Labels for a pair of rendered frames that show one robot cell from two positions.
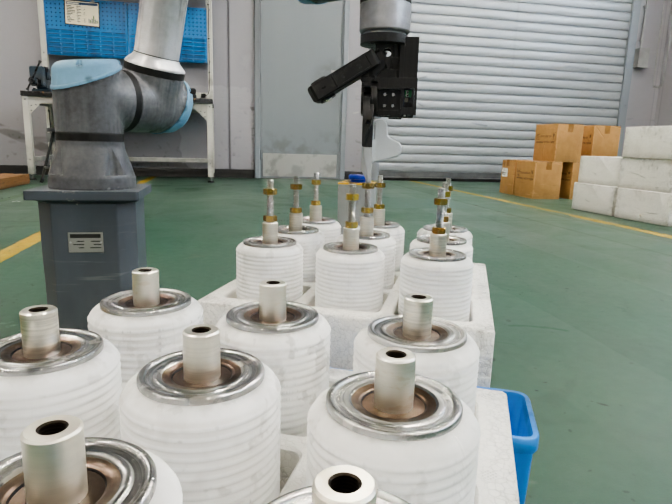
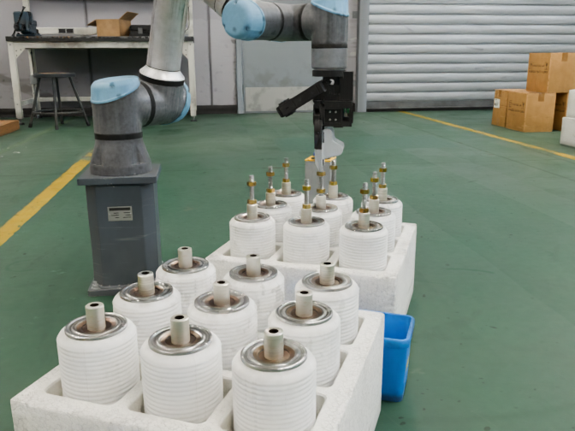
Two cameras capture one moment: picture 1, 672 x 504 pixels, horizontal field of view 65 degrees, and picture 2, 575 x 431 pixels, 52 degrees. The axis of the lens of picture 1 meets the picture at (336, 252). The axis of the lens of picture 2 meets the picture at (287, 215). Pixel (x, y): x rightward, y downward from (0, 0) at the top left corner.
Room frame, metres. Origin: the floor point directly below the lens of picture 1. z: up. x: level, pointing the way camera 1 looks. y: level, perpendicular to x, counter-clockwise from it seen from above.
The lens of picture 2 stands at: (-0.44, -0.06, 0.58)
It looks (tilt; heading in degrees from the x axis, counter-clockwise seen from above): 15 degrees down; 4
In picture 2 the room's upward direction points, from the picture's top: straight up
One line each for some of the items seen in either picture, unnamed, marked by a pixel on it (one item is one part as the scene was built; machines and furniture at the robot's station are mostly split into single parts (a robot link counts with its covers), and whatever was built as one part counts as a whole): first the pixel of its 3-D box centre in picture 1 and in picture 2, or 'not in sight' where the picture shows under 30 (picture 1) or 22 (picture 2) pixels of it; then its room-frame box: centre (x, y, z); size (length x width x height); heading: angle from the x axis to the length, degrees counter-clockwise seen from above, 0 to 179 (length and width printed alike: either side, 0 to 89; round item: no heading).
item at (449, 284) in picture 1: (432, 320); (362, 269); (0.69, -0.13, 0.16); 0.10 x 0.10 x 0.18
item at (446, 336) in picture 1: (416, 333); (327, 281); (0.39, -0.06, 0.25); 0.08 x 0.08 x 0.01
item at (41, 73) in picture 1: (41, 77); (25, 22); (4.74, 2.57, 0.87); 0.41 x 0.17 x 0.25; 12
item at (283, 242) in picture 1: (270, 242); (251, 217); (0.75, 0.09, 0.25); 0.08 x 0.08 x 0.01
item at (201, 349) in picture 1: (201, 355); (222, 293); (0.30, 0.08, 0.26); 0.02 x 0.02 x 0.03
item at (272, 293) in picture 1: (272, 301); (253, 265); (0.42, 0.05, 0.26); 0.02 x 0.02 x 0.03
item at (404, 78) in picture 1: (387, 79); (332, 99); (0.83, -0.07, 0.49); 0.09 x 0.08 x 0.12; 86
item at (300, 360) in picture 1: (272, 418); (254, 327); (0.42, 0.05, 0.16); 0.10 x 0.10 x 0.18
